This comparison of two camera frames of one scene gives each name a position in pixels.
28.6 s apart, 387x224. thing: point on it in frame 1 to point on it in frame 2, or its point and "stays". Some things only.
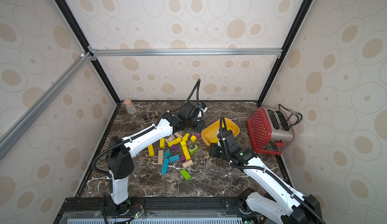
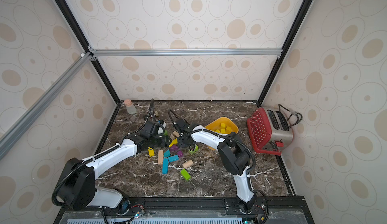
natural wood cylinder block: [187, 163] stays
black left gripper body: [194, 123] to [159, 141]
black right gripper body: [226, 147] to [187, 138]
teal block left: [167, 154] stays
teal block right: [174, 158] stays
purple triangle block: [174, 148] stays
